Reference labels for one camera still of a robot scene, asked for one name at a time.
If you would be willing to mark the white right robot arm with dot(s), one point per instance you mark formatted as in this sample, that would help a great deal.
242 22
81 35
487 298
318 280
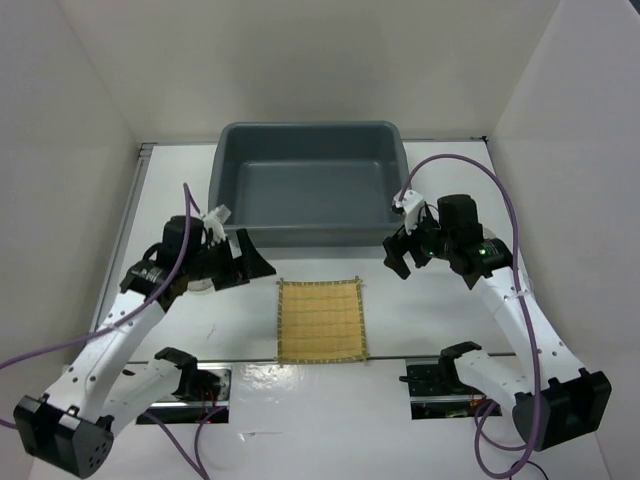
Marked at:
551 394

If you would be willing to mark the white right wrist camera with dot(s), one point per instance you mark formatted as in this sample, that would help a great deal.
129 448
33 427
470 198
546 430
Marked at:
411 205

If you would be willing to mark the yellow bamboo placemat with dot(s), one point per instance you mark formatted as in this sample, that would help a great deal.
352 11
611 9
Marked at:
320 322

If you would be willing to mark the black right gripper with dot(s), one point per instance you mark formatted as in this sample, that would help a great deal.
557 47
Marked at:
394 256

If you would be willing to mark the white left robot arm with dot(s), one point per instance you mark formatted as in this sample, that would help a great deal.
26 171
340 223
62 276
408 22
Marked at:
74 423

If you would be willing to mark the clear glass plate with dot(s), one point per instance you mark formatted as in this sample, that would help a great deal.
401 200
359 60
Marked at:
488 234
200 285

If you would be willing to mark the grey plastic bin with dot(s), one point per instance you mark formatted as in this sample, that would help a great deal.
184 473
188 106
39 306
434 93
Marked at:
310 184

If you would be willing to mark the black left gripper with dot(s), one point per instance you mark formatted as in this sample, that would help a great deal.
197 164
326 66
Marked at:
249 265

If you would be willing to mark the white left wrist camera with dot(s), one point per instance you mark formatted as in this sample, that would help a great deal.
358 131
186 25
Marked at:
217 220

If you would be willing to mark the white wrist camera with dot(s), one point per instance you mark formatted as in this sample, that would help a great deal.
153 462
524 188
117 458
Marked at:
217 220
411 205

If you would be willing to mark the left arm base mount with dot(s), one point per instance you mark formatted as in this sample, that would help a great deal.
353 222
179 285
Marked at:
210 401

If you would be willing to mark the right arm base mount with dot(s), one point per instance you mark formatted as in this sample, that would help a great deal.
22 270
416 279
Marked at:
430 397

